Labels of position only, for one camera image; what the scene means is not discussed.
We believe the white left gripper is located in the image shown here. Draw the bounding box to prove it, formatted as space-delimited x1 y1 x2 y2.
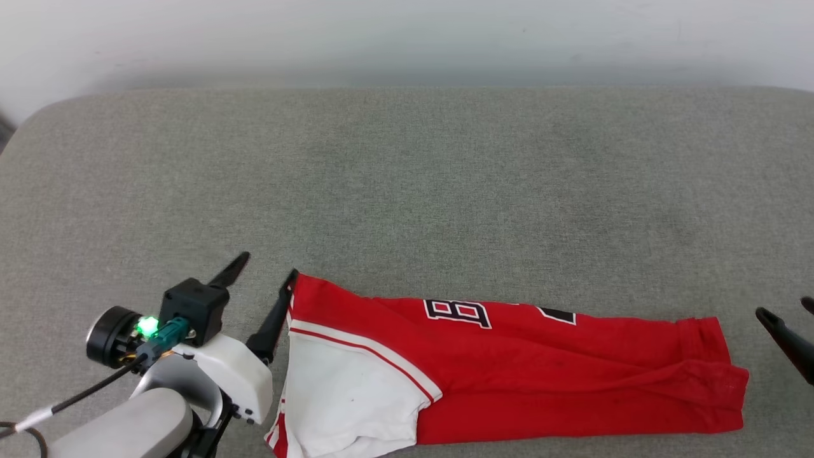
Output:
169 252 300 426

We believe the red and white baseball jersey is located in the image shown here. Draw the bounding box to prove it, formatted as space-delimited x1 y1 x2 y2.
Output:
264 274 750 458

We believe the grey fabric sofa seat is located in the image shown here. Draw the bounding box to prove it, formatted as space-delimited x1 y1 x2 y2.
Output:
0 86 814 458

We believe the teal cable connector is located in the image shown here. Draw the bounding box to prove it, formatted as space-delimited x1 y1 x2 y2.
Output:
137 317 191 370

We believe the black camera cable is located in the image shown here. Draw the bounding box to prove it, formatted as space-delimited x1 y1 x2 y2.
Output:
0 356 150 458

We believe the white cable label tag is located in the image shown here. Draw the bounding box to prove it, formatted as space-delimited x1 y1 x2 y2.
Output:
16 407 55 434

